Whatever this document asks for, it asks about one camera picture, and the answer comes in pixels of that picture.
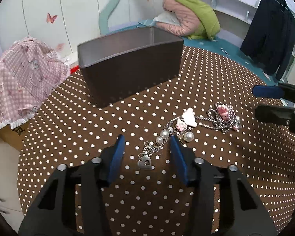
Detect white wardrobe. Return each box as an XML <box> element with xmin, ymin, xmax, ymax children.
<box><xmin>0</xmin><ymin>0</ymin><xmax>129</xmax><ymax>62</ymax></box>

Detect white wall shelves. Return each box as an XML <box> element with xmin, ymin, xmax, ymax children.
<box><xmin>168</xmin><ymin>0</ymin><xmax>266</xmax><ymax>25</ymax></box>

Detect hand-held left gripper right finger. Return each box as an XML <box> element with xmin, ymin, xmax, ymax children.
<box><xmin>170</xmin><ymin>135</ymin><xmax>277</xmax><ymax>236</ymax></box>

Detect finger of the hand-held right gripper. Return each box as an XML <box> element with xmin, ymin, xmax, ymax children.
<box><xmin>252</xmin><ymin>83</ymin><xmax>295</xmax><ymax>104</ymax></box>
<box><xmin>255</xmin><ymin>104</ymin><xmax>295</xmax><ymax>138</ymax></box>

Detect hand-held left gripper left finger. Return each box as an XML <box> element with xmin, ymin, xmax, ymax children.
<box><xmin>18</xmin><ymin>135</ymin><xmax>125</xmax><ymax>236</ymax></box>

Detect dark hanging jacket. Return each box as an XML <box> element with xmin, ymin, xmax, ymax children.
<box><xmin>240</xmin><ymin>0</ymin><xmax>295</xmax><ymax>81</ymax></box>

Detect pink checked cloth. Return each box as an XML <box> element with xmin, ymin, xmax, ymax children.
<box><xmin>0</xmin><ymin>35</ymin><xmax>71</xmax><ymax>136</ymax></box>

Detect cardboard box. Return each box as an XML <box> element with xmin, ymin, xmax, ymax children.
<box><xmin>0</xmin><ymin>121</ymin><xmax>30</xmax><ymax>152</ymax></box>

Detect silver pearl chain heart charm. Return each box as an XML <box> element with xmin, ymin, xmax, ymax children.
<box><xmin>137</xmin><ymin>117</ymin><xmax>195</xmax><ymax>171</ymax></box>

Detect pink padded jacket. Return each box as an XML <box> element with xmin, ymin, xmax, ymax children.
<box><xmin>156</xmin><ymin>0</ymin><xmax>205</xmax><ymax>35</ymax></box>

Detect white low cabinet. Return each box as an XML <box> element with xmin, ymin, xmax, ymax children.
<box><xmin>0</xmin><ymin>135</ymin><xmax>25</xmax><ymax>217</ymax></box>

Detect brown polka dot tablecloth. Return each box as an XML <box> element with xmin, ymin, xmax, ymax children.
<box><xmin>16</xmin><ymin>44</ymin><xmax>295</xmax><ymax>236</ymax></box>

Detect grey metal box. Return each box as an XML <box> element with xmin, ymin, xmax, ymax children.
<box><xmin>77</xmin><ymin>26</ymin><xmax>184</xmax><ymax>109</ymax></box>

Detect light blue bunk bed frame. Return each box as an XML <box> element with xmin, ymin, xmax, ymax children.
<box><xmin>98</xmin><ymin>0</ymin><xmax>129</xmax><ymax>35</ymax></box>

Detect white charm pendant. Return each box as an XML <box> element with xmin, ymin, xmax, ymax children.
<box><xmin>182</xmin><ymin>107</ymin><xmax>199</xmax><ymax>129</ymax></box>

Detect white pillow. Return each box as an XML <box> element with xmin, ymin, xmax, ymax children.
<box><xmin>152</xmin><ymin>11</ymin><xmax>182</xmax><ymax>27</ymax></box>

